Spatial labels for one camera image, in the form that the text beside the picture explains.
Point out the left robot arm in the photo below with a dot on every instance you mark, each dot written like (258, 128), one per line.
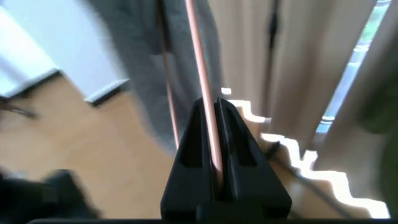
(46, 196)

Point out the green long-sleeved shirt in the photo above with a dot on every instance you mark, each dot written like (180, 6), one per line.
(385, 115)

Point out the pale grey shorts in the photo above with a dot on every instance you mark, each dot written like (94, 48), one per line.
(140, 62)

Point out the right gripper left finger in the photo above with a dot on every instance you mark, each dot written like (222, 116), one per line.
(186, 183)

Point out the pink clothes hanger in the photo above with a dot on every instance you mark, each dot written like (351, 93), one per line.
(205, 84)

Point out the beige curtain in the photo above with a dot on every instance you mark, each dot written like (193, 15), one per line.
(295, 62)

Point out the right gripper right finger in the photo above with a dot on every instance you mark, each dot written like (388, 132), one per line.
(258, 186)

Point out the black clothes rack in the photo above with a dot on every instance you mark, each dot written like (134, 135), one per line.
(273, 28)

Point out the window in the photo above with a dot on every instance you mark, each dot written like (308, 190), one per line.
(354, 65)

